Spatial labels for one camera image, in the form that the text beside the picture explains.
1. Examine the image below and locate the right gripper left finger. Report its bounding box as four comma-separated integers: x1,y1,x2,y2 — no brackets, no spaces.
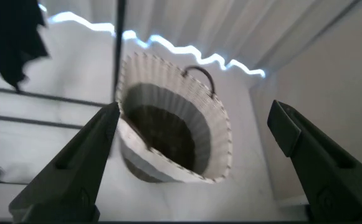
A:
8,101,121,223

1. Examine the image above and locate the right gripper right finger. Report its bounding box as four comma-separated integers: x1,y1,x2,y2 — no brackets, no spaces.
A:
267,99,362,223

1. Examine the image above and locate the black garment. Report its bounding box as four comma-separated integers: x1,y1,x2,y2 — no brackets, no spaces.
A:
0,0,50,93

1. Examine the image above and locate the black clothes rack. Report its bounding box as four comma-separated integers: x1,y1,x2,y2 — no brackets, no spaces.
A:
0,0,127,131

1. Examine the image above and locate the white laundry basket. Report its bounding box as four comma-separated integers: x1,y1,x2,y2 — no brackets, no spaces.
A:
115,52,234,184

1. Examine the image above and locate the white curtain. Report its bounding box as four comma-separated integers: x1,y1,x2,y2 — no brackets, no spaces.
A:
39,0,362,78

